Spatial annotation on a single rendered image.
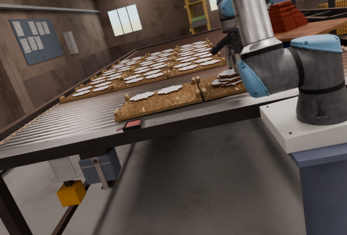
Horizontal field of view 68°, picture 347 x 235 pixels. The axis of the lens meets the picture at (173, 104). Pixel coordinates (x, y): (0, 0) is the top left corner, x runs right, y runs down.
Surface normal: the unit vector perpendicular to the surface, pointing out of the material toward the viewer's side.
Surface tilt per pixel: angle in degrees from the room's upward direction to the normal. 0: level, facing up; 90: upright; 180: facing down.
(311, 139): 90
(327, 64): 90
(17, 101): 90
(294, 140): 90
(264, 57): 77
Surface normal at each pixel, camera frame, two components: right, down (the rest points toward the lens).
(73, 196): -0.05, 0.33
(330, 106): -0.33, 0.08
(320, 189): -0.67, 0.39
